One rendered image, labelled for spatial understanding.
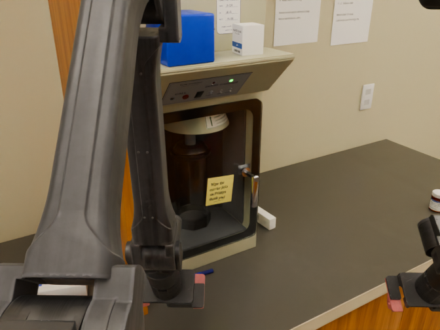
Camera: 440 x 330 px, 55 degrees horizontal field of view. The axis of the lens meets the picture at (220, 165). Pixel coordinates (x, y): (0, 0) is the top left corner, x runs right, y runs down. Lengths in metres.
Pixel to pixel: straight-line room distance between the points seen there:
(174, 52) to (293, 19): 0.90
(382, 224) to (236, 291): 0.56
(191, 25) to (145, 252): 0.41
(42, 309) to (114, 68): 0.19
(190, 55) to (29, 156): 0.70
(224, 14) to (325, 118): 1.01
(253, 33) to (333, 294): 0.66
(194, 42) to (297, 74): 0.93
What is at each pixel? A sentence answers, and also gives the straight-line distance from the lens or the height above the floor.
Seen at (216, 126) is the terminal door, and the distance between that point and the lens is 1.00.
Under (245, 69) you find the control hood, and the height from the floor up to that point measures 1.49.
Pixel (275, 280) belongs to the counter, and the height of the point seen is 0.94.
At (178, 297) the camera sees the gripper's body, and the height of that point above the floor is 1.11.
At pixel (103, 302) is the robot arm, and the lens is 0.31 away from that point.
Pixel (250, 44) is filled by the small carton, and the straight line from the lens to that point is 0.92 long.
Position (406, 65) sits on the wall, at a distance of 2.19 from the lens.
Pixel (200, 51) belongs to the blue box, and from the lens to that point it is 0.83.
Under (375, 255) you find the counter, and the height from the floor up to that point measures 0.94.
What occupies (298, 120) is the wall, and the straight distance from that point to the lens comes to 1.77.
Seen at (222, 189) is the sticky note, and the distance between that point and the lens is 1.07.
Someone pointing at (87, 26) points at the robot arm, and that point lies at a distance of 0.40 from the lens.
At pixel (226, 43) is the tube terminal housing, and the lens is 0.98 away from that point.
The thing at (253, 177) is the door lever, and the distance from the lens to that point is 1.05.
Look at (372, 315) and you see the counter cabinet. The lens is 1.32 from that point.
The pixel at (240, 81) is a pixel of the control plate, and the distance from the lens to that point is 0.93.
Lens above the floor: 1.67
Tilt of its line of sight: 25 degrees down
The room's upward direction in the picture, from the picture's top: straight up
